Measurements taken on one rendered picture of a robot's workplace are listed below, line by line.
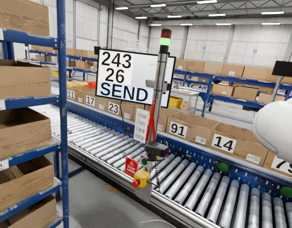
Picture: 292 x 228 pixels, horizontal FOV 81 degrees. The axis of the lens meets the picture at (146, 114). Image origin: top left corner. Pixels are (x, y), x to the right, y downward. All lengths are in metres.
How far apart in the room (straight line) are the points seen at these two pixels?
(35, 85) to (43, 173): 0.36
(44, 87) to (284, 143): 0.77
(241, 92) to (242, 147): 4.29
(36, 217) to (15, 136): 0.41
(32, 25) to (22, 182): 0.57
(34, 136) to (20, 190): 0.21
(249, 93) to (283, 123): 5.13
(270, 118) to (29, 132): 0.79
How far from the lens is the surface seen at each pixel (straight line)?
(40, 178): 0.87
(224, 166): 1.47
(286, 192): 1.51
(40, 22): 0.73
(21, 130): 0.76
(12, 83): 0.70
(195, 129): 1.51
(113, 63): 1.12
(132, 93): 1.07
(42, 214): 1.01
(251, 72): 5.91
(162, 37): 0.90
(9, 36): 0.66
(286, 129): 0.54
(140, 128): 1.00
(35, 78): 0.72
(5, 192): 0.84
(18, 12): 0.71
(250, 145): 1.46
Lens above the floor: 1.50
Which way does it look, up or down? 17 degrees down
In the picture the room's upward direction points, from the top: 7 degrees clockwise
